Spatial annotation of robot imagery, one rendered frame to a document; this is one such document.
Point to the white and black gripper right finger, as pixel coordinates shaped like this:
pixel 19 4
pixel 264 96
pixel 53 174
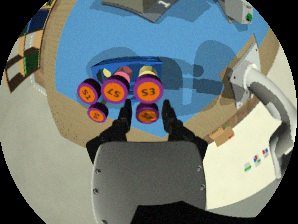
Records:
pixel 179 132

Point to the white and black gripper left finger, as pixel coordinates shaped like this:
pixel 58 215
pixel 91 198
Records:
pixel 115 132

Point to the blue mat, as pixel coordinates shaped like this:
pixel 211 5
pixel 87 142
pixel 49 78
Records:
pixel 193 39

